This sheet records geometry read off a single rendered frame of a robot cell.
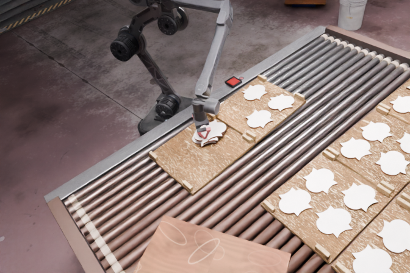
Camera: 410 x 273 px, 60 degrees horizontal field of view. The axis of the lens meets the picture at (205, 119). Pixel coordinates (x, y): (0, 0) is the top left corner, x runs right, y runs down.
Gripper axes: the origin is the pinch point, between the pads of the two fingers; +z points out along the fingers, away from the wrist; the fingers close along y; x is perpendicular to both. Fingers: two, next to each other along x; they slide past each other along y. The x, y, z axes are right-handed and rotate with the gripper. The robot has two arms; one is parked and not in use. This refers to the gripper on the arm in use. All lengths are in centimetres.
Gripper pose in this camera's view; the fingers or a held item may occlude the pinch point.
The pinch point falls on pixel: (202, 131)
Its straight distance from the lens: 179.8
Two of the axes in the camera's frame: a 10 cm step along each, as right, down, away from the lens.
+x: -9.7, 2.3, -0.8
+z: 1.2, 7.4, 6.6
